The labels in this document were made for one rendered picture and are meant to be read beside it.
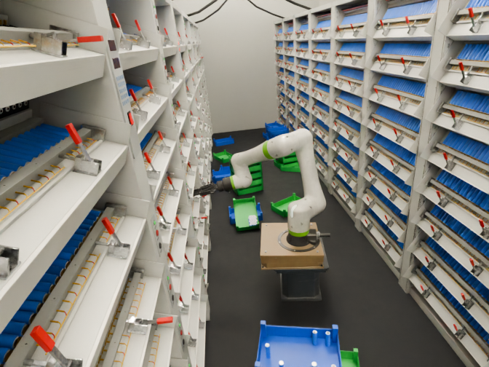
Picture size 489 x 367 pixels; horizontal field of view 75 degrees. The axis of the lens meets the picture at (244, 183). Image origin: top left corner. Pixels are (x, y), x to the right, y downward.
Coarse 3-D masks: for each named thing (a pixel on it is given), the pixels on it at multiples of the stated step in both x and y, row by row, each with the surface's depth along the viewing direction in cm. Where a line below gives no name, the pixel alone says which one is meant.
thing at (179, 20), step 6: (180, 18) 249; (180, 24) 250; (180, 30) 252; (186, 48) 258; (180, 54) 259; (186, 54) 259; (186, 60) 261; (186, 84) 269; (192, 84) 269; (192, 102) 275; (192, 108) 278; (198, 120) 285; (198, 126) 284; (198, 132) 286; (204, 168) 301; (210, 198) 324; (210, 204) 317
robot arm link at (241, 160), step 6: (252, 150) 196; (258, 150) 188; (234, 156) 209; (240, 156) 204; (246, 156) 199; (252, 156) 195; (258, 156) 190; (264, 156) 186; (234, 162) 208; (240, 162) 205; (246, 162) 202; (252, 162) 200; (234, 168) 210; (240, 168) 208
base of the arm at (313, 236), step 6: (288, 234) 193; (312, 234) 188; (318, 234) 191; (324, 234) 192; (288, 240) 192; (294, 240) 189; (300, 240) 188; (306, 240) 190; (312, 240) 189; (300, 246) 188
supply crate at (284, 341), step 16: (272, 336) 130; (288, 336) 129; (304, 336) 128; (320, 336) 127; (336, 336) 124; (272, 352) 123; (288, 352) 123; (304, 352) 122; (320, 352) 122; (336, 352) 121
